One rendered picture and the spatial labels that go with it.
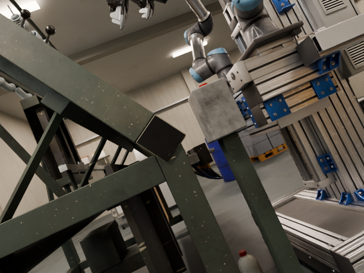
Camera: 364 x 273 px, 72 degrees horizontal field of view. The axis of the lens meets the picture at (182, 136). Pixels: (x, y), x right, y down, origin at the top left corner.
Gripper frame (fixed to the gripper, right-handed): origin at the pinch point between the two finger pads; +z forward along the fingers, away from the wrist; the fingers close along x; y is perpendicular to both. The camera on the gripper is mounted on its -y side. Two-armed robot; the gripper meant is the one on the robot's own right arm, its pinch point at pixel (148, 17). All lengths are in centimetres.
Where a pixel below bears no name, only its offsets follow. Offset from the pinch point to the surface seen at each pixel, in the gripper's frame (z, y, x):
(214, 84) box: 67, -44, 30
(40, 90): 69, 16, 39
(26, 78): 65, 21, 42
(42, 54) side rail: 64, 6, 51
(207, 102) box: 73, -42, 29
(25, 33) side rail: 58, 11, 54
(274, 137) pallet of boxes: -73, -96, -417
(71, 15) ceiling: -232, 253, -176
